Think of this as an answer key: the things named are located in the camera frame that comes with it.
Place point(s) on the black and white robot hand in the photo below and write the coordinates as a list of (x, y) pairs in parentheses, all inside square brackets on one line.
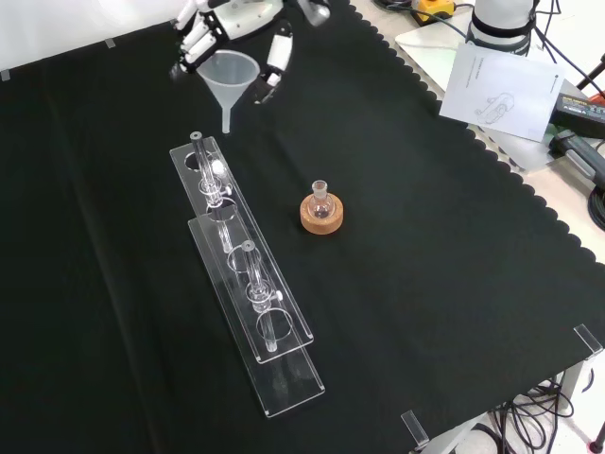
[(238, 21)]

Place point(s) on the translucent plastic funnel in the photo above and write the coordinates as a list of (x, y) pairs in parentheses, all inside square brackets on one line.
[(227, 75)]

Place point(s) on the small glass round-bottom flask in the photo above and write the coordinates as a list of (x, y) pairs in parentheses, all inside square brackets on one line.
[(321, 207)]

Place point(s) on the clear acrylic funnel stand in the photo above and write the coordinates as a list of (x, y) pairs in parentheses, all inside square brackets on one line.
[(264, 302)]

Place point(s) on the grey tape piece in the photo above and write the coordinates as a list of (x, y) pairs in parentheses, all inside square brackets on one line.
[(5, 75), (110, 43)]

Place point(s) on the pale base board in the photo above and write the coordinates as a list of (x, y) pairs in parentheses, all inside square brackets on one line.
[(425, 52)]

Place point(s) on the yellow stop button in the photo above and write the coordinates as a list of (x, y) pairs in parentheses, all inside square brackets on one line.
[(432, 7)]

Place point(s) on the white printed paper sheet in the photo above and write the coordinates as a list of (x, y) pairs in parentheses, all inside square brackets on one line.
[(506, 85)]

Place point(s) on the black bench cloth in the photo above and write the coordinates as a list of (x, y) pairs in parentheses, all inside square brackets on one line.
[(402, 284)]

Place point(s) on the black power adapter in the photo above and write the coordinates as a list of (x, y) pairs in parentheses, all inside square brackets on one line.
[(579, 111)]

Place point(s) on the black tripod leg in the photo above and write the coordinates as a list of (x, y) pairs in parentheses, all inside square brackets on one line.
[(593, 73)]

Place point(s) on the grey and black device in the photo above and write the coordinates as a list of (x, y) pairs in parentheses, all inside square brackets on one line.
[(579, 151)]

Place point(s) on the clear cloth clamp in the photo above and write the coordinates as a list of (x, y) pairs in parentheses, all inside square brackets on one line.
[(415, 429), (587, 339)]

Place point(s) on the grey table leg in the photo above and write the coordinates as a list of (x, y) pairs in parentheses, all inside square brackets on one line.
[(573, 388)]

